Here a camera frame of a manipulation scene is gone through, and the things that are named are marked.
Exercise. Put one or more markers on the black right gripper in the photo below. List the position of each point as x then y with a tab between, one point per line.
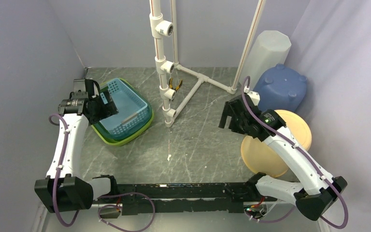
227	111

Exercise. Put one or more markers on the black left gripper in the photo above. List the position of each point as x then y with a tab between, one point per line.
107	109

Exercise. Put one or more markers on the cream yellow bucket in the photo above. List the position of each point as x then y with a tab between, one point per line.
258	157

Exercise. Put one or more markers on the teal perforated plastic basket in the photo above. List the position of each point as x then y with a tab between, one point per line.
124	112

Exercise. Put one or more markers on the blue and cream bucket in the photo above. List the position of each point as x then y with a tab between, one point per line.
281	88

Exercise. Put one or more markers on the white octagonal plastic container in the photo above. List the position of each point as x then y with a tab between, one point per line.
270	48

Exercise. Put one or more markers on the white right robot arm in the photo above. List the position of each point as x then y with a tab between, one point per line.
316	190

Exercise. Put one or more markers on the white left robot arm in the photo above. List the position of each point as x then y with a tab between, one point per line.
63	188

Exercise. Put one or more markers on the green plastic tray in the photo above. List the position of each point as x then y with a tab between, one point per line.
134	134

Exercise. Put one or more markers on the black base bar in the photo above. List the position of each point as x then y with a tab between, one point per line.
137	199

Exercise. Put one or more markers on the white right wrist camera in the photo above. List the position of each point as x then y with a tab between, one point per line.
254	97

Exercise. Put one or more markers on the yellow handled pliers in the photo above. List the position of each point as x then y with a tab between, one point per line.
173	87

